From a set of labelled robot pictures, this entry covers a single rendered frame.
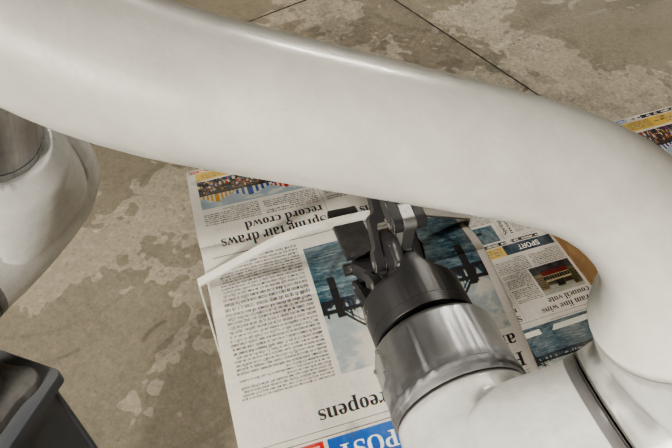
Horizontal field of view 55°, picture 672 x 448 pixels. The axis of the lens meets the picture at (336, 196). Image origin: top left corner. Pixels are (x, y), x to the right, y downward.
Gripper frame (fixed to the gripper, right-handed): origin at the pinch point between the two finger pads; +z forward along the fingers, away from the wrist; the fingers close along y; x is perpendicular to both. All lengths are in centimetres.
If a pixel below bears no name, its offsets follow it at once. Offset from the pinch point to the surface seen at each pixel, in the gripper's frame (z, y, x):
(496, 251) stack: 21, 45, 34
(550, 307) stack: 8, 46, 37
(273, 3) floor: 255, 108, 40
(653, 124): 19, 21, 55
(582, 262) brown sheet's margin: 13, 42, 45
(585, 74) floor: 160, 114, 159
